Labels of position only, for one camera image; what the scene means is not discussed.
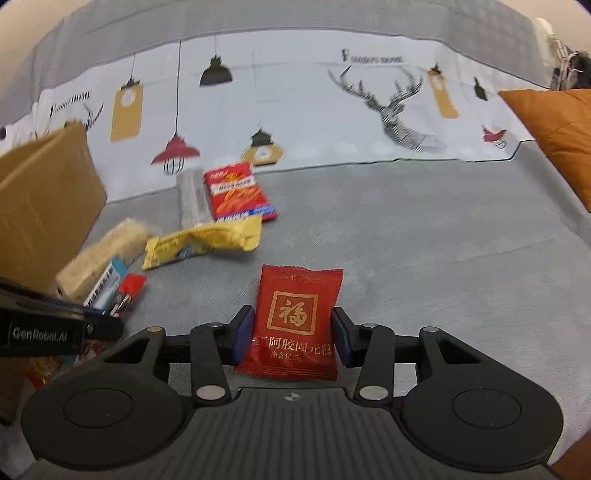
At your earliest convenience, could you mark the brown cardboard box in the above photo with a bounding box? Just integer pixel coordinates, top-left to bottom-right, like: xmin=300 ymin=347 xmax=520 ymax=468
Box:
xmin=0 ymin=121 xmax=108 ymax=426

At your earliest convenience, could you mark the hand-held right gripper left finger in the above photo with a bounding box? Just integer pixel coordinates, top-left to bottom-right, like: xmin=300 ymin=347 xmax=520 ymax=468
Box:
xmin=74 ymin=305 xmax=256 ymax=408

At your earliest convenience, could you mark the printed sofa cover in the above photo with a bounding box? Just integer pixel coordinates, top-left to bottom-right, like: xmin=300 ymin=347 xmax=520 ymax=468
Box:
xmin=0 ymin=25 xmax=555 ymax=206

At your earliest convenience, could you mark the orange cushion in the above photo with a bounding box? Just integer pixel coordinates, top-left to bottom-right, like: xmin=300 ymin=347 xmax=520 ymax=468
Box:
xmin=498 ymin=88 xmax=591 ymax=213

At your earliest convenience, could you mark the metal rack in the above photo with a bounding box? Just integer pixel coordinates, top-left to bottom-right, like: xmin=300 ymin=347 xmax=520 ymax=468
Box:
xmin=536 ymin=17 xmax=591 ymax=90

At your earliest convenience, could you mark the yellow crumpled snack packet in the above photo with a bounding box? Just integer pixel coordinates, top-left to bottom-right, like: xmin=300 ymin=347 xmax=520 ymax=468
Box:
xmin=141 ymin=215 xmax=264 ymax=271

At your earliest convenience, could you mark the grey silver snack packet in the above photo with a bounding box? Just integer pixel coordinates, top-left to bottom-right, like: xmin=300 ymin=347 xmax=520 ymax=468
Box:
xmin=175 ymin=168 xmax=216 ymax=228

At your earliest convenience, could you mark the yellow orange snack packet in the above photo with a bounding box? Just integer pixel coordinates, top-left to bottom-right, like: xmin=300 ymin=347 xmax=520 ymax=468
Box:
xmin=27 ymin=340 xmax=101 ymax=389

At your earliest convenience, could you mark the beige rice cracker packet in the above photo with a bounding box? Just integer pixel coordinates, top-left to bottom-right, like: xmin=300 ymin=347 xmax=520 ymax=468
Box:
xmin=55 ymin=218 xmax=160 ymax=303

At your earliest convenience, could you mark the blue white snack packet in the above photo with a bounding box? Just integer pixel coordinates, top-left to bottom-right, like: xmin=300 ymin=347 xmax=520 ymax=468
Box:
xmin=84 ymin=257 xmax=131 ymax=311

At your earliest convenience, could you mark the red snack packet blue edge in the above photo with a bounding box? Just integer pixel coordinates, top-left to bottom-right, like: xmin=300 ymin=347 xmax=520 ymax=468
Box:
xmin=204 ymin=161 xmax=280 ymax=223

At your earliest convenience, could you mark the dark red gold-square snack packet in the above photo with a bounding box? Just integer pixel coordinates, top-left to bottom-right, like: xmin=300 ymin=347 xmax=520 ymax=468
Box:
xmin=235 ymin=264 xmax=345 ymax=382

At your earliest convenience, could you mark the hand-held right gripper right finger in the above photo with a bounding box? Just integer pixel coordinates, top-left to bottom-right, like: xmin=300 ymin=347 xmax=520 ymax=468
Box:
xmin=332 ymin=306 xmax=506 ymax=407

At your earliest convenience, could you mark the small red snack packet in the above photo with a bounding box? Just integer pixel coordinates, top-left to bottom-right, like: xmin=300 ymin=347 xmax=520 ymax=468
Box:
xmin=107 ymin=273 xmax=148 ymax=318

